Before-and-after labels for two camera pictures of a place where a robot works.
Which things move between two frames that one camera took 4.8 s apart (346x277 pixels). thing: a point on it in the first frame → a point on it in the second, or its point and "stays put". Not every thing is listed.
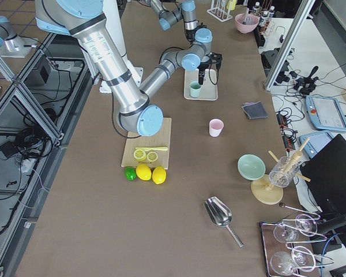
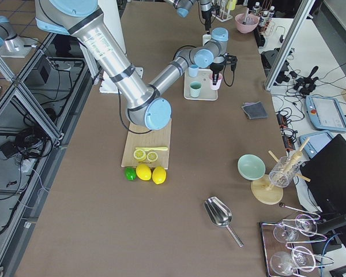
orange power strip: (288, 139) stays put
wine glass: (305, 224) stays put
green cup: (195, 89) stays put
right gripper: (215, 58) → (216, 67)
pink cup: (215, 127) → (215, 87)
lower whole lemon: (143, 172) stays put
